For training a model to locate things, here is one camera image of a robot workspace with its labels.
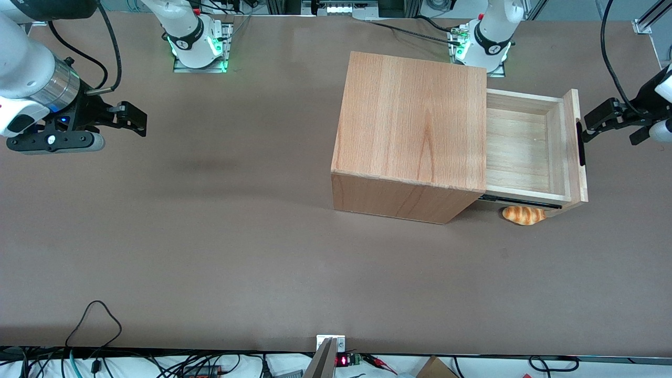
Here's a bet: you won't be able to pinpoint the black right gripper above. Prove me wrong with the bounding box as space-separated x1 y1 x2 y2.
39 94 148 138

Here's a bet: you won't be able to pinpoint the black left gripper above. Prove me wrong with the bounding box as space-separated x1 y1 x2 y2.
580 67 668 144

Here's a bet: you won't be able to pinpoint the wooden drawer with black handle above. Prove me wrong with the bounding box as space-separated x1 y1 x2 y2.
479 88 589 211

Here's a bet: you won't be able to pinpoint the light wooden drawer cabinet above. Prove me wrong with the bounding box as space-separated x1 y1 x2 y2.
331 51 488 225

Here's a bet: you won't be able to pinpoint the aluminium extrusion profile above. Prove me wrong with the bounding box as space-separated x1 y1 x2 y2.
632 0 672 35

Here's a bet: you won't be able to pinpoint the orange striped croissant bread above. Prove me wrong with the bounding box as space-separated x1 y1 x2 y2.
502 206 547 226

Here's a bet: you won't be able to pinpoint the lit white device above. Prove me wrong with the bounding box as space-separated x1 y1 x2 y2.
314 0 380 17

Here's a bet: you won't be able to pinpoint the brown cardboard piece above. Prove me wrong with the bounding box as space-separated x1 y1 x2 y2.
416 355 459 378

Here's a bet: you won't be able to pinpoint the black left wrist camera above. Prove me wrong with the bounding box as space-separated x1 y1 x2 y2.
628 119 672 146

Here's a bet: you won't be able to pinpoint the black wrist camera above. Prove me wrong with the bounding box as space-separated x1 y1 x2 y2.
6 131 106 155
628 119 672 146

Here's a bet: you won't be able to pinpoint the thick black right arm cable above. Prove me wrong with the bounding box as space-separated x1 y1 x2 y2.
86 1 123 96

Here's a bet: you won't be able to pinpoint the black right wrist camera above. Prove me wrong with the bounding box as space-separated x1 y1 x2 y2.
6 131 106 155

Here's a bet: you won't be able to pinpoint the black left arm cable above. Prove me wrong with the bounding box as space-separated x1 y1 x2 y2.
600 0 640 114

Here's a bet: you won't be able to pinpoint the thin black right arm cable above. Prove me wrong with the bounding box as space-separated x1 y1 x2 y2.
48 20 109 89

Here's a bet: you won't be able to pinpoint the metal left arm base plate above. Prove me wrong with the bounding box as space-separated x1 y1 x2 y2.
447 29 507 78

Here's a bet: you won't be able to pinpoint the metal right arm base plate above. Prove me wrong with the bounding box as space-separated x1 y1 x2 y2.
173 23 235 74

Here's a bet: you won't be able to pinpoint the short black table cable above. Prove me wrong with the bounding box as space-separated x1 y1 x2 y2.
416 15 464 32

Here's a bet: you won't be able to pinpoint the long black table cable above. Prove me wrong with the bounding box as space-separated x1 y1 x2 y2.
366 19 469 46

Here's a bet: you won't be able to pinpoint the black flat looped cable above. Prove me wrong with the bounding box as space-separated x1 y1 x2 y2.
528 355 580 373

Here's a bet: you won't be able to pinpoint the small metal bracket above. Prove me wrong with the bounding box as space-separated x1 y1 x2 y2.
316 334 347 353

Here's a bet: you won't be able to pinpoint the grey wooden post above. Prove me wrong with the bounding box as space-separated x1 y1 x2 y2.
302 338 337 378

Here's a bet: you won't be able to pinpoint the red clip wires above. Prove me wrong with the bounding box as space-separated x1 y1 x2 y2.
362 354 398 375

